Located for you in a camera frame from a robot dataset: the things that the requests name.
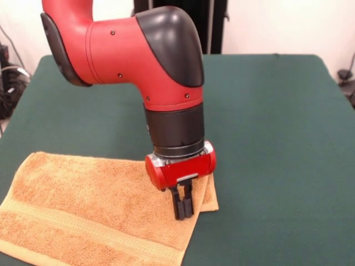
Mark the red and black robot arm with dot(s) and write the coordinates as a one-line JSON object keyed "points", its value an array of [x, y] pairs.
{"points": [[124, 55]]}

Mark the dark stand foot with knob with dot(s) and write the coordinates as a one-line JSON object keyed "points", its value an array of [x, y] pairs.
{"points": [[344, 74], [8, 94]]}

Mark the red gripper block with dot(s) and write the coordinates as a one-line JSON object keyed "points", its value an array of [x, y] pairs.
{"points": [[183, 171]]}

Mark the tan terry towel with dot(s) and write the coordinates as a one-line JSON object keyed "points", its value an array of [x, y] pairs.
{"points": [[83, 207]]}

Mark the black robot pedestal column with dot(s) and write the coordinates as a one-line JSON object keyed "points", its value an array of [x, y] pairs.
{"points": [[213, 27]]}

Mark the dark green table cloth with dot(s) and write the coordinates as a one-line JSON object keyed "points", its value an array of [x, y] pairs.
{"points": [[277, 166]]}

